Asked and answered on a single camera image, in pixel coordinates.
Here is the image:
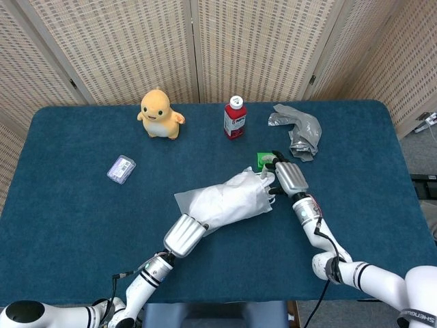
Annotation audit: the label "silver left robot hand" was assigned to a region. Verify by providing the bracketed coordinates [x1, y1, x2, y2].
[163, 213, 210, 259]

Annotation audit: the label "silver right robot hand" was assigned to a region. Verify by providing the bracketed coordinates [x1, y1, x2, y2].
[261, 150, 310, 199]

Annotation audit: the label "transparent plastic bag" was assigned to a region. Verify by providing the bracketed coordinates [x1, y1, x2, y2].
[173, 166, 276, 235]

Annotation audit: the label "white clothes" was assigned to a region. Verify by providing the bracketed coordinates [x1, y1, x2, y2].
[191, 170, 274, 223]

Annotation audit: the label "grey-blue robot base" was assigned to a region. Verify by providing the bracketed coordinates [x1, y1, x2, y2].
[141, 300, 290, 328]

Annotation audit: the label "crumpled silver foil bag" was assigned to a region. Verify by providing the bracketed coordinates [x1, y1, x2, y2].
[268, 104, 323, 164]

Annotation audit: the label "green building block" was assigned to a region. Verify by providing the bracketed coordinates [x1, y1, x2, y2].
[256, 150, 274, 172]

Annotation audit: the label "red juice bottle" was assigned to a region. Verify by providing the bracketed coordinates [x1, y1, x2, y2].
[223, 95, 247, 141]

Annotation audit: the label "clear box purple contents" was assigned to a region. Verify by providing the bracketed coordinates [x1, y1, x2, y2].
[106, 154, 137, 187]

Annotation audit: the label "yellow plush dinosaur toy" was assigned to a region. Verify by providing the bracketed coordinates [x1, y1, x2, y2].
[137, 87, 186, 140]

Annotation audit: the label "dark teal tablecloth-covered table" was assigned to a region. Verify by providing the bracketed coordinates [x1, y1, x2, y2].
[0, 99, 421, 304]

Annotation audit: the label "woven folding screen panel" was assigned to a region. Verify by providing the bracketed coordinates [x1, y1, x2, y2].
[303, 0, 437, 139]
[15, 0, 201, 106]
[190, 0, 342, 103]
[0, 0, 89, 213]

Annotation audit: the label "white device on floor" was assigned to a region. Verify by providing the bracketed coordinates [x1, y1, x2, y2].
[414, 111, 437, 133]

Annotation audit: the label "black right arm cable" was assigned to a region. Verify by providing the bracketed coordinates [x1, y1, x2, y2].
[303, 218, 346, 328]

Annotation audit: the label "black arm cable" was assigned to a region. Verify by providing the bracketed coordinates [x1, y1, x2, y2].
[111, 271, 136, 308]
[303, 218, 346, 328]

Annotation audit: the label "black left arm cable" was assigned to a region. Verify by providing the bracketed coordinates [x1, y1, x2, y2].
[111, 271, 136, 308]

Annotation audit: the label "black equipment frame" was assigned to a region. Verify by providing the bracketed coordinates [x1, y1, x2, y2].
[410, 173, 437, 199]

